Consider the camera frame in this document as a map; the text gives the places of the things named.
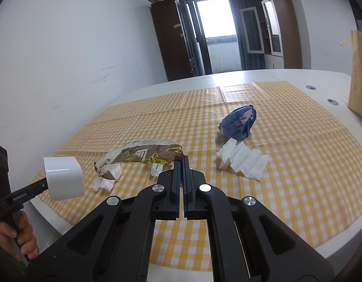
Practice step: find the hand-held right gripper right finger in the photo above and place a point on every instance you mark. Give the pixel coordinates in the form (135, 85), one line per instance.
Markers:
(195, 188)

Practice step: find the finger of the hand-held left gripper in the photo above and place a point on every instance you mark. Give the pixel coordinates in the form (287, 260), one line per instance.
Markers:
(35, 189)

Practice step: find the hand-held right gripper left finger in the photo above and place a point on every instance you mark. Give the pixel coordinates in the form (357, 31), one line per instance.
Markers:
(170, 188)

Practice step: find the white cup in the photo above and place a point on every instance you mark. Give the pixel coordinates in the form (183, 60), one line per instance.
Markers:
(65, 179)

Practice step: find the brown gold snack packet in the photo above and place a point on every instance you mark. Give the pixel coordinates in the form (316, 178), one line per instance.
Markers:
(145, 154)

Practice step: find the person's green-sleeved left forearm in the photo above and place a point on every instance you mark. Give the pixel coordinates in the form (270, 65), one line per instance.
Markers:
(19, 267)

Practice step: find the person's left hand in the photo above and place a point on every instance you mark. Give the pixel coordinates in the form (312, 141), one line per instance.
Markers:
(29, 241)

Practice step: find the small white paper scrap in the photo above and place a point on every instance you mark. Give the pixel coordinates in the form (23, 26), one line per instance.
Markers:
(156, 170)

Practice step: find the white folded tissue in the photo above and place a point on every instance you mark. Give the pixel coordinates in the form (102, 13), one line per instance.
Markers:
(248, 160)

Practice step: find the small crumpled white tissue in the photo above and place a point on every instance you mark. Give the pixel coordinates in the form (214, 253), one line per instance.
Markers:
(103, 184)

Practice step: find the dark blue wrapper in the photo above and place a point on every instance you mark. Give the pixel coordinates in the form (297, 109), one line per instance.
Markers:
(236, 123)

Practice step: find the yellow checkered tablecloth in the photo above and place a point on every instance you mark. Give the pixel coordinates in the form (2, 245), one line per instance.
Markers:
(286, 182)

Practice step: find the dark curtain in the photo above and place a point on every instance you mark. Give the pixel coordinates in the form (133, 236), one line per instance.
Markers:
(251, 61)

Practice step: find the dark brown wardrobe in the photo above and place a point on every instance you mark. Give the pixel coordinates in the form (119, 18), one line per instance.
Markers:
(169, 41)

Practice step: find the glass balcony door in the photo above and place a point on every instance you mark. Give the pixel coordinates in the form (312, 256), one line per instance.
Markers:
(216, 17)

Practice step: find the brown cabinet with glass doors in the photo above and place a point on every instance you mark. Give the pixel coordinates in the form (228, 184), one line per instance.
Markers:
(289, 35)

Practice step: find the brown paper bag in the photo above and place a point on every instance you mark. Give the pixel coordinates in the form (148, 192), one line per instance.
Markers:
(360, 79)

